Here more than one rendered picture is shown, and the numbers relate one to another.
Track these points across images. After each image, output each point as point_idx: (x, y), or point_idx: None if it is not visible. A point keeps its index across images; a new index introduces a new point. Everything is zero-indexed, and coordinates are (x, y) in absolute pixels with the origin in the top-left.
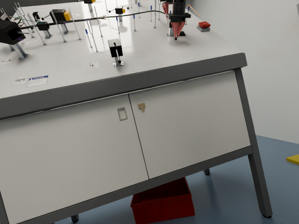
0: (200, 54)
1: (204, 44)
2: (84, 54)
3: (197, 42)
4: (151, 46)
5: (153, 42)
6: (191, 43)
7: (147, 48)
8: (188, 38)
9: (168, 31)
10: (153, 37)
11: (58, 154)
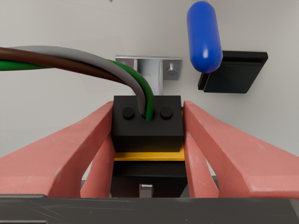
0: (210, 167)
1: (276, 140)
2: None
3: (262, 129)
4: (28, 130)
5: (28, 109)
6: None
7: (15, 137)
8: (246, 103)
9: (144, 13)
10: (14, 73)
11: None
